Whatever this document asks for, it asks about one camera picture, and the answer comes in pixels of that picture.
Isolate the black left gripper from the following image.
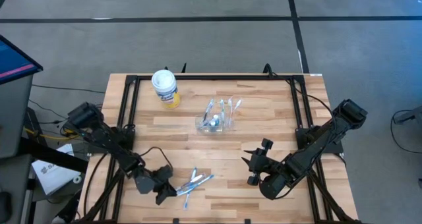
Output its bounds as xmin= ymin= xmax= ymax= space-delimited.
xmin=133 ymin=174 xmax=178 ymax=206

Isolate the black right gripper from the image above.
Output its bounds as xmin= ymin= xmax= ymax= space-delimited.
xmin=241 ymin=138 xmax=285 ymax=186

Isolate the purple toothbrush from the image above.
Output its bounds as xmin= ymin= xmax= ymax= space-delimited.
xmin=201 ymin=98 xmax=216 ymax=128

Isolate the clear acrylic organizer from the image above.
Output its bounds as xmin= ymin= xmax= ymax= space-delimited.
xmin=195 ymin=97 xmax=245 ymax=136

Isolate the Lysol wipes canister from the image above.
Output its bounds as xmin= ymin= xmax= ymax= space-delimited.
xmin=151 ymin=69 xmax=181 ymax=109

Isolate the white printed booklet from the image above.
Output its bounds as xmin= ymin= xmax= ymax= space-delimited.
xmin=31 ymin=143 xmax=82 ymax=196

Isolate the black computer mouse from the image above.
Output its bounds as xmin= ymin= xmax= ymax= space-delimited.
xmin=0 ymin=191 xmax=13 ymax=223

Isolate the grey desk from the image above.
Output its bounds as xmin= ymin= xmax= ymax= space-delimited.
xmin=0 ymin=74 xmax=34 ymax=159

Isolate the monitor with blue screen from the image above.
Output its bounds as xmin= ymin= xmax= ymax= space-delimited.
xmin=0 ymin=35 xmax=44 ymax=86

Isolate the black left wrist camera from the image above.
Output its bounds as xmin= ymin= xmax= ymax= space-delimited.
xmin=151 ymin=164 xmax=175 ymax=184

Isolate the black left wrist camera cable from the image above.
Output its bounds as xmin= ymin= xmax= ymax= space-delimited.
xmin=138 ymin=146 xmax=175 ymax=172

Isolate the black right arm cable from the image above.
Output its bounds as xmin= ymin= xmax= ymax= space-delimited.
xmin=262 ymin=63 xmax=336 ymax=128

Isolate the black aluminium table frame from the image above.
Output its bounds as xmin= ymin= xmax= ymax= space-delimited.
xmin=78 ymin=72 xmax=361 ymax=224

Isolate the yellow floor cable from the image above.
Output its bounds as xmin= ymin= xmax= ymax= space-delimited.
xmin=23 ymin=127 xmax=82 ymax=142

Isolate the black floor cable loop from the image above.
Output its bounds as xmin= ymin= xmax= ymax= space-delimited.
xmin=390 ymin=109 xmax=422 ymax=154

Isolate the thin black floor cable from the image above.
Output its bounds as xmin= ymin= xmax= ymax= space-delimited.
xmin=31 ymin=84 xmax=106 ymax=95

